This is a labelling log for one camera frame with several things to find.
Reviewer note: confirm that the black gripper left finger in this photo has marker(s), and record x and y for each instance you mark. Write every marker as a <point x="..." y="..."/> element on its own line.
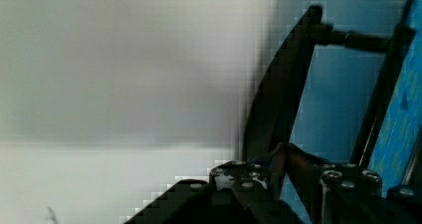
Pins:
<point x="267" y="170"/>

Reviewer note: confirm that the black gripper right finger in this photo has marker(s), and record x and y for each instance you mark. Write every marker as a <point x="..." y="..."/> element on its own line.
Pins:
<point x="306" y="171"/>

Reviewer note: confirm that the toaster oven with glass door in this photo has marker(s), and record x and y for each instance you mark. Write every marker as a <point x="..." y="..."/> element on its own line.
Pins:
<point x="340" y="81"/>

